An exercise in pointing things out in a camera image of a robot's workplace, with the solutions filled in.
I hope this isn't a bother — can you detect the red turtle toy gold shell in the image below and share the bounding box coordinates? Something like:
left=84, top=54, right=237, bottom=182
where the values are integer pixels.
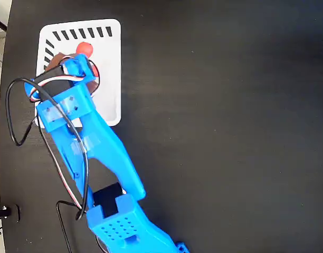
left=75, top=42, right=100, bottom=79

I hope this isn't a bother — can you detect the white tray with black stripes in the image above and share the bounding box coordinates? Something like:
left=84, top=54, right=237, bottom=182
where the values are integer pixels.
left=34, top=18, right=122, bottom=128

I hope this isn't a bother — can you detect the black table clamp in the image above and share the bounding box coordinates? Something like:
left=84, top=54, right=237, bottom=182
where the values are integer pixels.
left=0, top=203, right=22, bottom=235

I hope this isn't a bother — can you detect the white red servo wire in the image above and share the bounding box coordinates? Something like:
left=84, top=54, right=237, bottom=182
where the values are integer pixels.
left=34, top=115, right=84, bottom=211

